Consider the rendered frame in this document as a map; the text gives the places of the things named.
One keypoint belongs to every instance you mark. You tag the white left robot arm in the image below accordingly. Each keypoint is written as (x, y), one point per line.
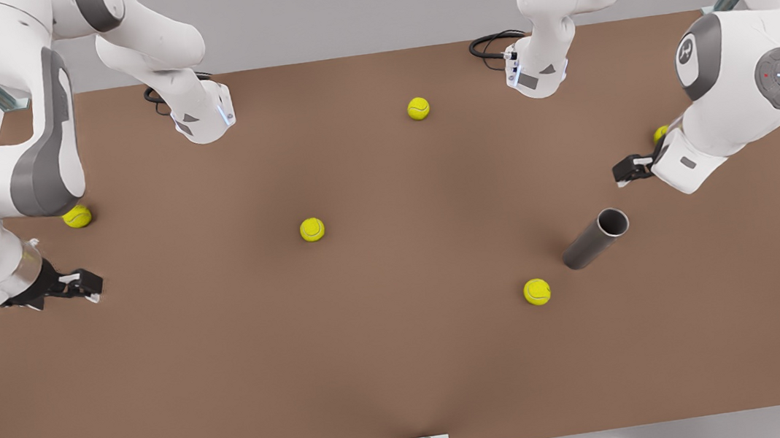
(746, 61)

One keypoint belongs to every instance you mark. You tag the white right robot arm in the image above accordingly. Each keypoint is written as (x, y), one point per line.
(4, 182)

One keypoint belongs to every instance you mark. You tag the yellow tennis ball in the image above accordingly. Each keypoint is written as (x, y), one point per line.
(312, 229)
(77, 216)
(659, 134)
(418, 108)
(537, 292)

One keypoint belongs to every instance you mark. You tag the grey tennis tube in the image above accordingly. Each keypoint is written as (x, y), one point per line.
(592, 243)

